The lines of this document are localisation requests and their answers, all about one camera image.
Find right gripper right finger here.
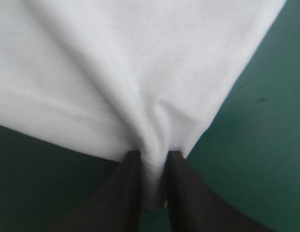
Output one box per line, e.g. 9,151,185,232
166,150,278,232

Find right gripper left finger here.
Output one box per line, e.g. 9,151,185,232
47,149,143,232

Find white T-shirt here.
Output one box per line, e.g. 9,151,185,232
0,0,292,211

